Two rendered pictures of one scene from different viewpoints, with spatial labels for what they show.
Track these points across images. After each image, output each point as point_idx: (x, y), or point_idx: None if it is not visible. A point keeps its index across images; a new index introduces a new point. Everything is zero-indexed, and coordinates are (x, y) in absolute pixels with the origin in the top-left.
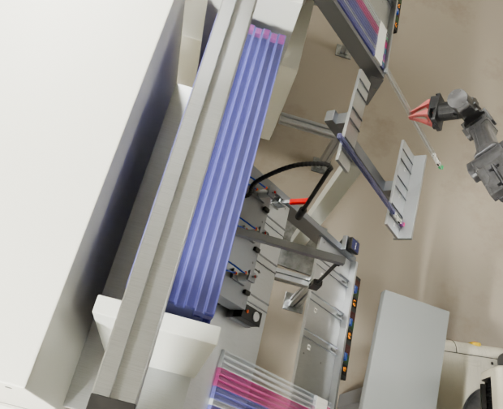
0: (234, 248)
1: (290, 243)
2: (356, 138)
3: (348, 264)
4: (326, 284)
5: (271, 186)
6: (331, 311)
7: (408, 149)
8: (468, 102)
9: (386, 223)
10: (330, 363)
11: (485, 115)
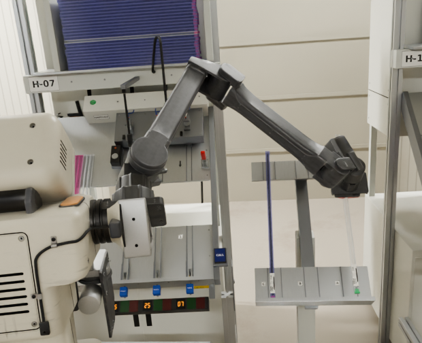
0: (145, 120)
1: (130, 80)
2: (288, 178)
3: (209, 274)
4: (175, 246)
5: (199, 133)
6: (156, 261)
7: (365, 281)
8: (333, 140)
9: (254, 268)
10: (112, 276)
11: (333, 151)
